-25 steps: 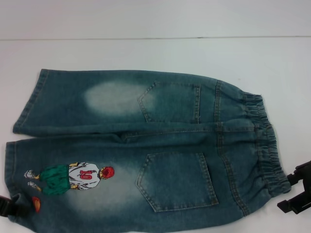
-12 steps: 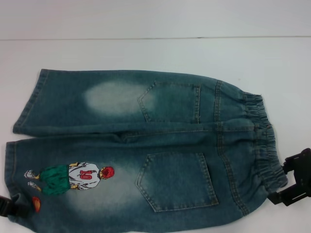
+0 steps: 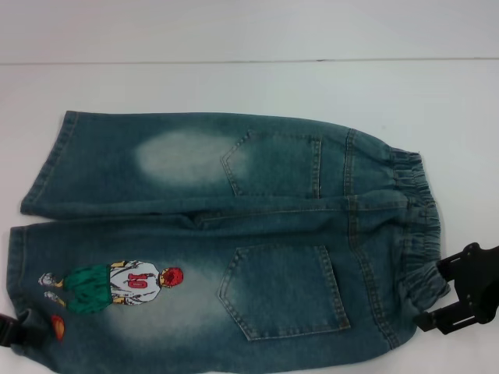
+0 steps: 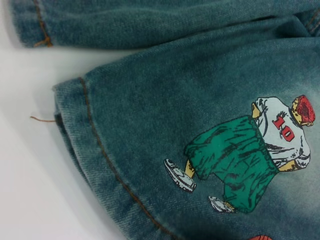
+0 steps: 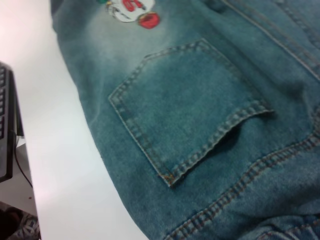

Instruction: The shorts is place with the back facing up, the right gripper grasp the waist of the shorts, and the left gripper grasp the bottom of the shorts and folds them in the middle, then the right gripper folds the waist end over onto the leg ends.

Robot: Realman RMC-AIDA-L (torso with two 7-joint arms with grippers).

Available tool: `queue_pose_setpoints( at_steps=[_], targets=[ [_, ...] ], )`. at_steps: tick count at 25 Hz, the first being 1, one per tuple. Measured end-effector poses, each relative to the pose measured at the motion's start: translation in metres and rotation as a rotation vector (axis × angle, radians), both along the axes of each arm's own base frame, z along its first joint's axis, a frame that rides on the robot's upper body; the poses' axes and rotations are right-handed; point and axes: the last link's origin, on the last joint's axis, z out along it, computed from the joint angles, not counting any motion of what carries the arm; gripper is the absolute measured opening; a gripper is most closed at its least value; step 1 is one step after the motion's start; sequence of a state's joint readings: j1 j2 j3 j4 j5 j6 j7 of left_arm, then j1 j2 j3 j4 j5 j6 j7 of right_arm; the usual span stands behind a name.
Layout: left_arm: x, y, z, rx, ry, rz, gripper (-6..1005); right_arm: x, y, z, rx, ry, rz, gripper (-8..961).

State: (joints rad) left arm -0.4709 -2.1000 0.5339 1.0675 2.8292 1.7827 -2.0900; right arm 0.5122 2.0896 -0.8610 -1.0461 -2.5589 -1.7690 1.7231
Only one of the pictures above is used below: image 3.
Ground blue denim shorts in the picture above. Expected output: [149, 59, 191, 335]
[9, 110, 452, 358]

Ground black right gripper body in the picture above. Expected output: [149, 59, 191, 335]
[448, 245, 499, 325]

